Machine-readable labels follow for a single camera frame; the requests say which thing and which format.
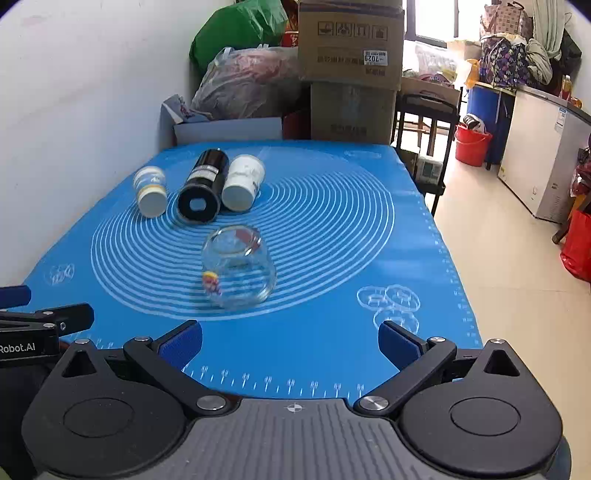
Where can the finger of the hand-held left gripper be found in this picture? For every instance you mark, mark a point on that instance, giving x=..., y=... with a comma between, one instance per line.
x=14, y=295
x=69, y=316

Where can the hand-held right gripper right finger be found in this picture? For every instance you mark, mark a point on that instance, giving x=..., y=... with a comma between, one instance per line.
x=397, y=344

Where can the clear glass cup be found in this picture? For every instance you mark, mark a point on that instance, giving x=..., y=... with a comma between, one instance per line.
x=240, y=277

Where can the blue barrel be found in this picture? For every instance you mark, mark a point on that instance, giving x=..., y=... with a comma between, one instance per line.
x=485, y=104

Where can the white open box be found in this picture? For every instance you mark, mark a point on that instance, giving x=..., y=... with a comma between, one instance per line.
x=226, y=131

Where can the clear plastic bag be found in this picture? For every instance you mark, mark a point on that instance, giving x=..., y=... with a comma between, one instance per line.
x=249, y=83

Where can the floral fabric bag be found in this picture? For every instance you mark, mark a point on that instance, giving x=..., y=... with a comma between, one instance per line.
x=503, y=64

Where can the grey hanging cloth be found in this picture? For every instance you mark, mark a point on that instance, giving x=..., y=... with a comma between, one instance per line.
x=549, y=23

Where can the small white appliance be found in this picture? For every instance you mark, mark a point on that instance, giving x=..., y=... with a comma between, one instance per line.
x=429, y=168

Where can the white paper cup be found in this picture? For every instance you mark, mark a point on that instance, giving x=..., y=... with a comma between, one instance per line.
x=240, y=189

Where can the red bucket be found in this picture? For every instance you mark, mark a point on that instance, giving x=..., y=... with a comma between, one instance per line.
x=471, y=147

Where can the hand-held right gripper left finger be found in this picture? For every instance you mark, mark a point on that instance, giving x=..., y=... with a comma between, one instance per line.
x=182, y=344

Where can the yellow bottle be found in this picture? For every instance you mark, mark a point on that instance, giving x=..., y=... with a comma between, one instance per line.
x=566, y=87

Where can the white chest freezer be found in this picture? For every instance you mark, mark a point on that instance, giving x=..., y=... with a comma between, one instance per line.
x=540, y=152

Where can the green plastic bag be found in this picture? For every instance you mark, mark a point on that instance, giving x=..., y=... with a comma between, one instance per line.
x=231, y=27

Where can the blue silicone mat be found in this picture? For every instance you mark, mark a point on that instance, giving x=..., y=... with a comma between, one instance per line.
x=323, y=277

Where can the red box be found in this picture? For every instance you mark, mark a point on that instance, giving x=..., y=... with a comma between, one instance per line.
x=295, y=124

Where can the red bag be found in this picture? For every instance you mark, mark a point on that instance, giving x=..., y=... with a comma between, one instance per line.
x=579, y=249

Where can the plain brown cardboard box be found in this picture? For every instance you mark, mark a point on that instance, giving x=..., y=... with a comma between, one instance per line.
x=351, y=115

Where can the large brown cardboard box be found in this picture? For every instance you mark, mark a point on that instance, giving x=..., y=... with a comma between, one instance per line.
x=346, y=55

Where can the black cylindrical cup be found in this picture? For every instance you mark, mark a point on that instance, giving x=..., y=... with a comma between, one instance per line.
x=203, y=184

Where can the flat cardboard box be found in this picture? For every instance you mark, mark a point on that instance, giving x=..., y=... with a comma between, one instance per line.
x=429, y=85

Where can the checked fabric bag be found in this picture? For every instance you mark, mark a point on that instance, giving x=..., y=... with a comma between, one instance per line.
x=505, y=21

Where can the black metal stool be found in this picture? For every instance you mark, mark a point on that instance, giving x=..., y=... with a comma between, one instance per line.
x=427, y=102

